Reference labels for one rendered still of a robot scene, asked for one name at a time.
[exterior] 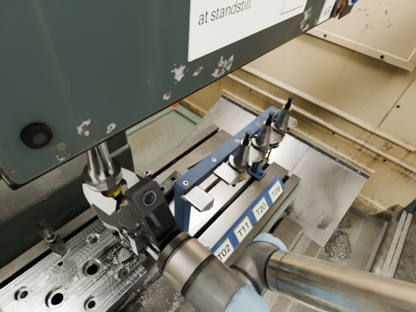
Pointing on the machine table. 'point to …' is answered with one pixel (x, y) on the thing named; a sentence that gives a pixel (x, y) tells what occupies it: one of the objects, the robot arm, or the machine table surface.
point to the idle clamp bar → (166, 187)
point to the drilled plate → (77, 277)
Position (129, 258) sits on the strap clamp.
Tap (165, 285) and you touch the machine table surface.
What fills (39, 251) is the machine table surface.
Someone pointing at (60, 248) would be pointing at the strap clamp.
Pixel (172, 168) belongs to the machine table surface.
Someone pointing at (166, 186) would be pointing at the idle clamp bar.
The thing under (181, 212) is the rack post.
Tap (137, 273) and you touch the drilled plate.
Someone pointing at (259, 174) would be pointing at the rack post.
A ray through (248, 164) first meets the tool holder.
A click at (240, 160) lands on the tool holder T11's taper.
